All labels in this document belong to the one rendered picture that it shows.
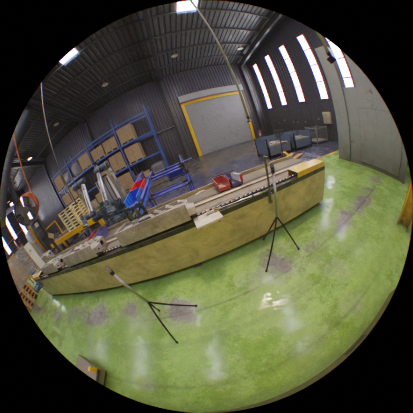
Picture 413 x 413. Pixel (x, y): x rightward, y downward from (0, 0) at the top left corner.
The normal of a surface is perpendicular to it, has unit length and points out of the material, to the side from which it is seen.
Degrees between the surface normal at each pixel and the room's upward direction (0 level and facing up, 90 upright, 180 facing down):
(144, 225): 80
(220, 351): 0
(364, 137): 90
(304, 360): 0
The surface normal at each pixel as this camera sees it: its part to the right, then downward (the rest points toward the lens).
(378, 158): -0.93, 0.37
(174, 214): 0.16, 0.27
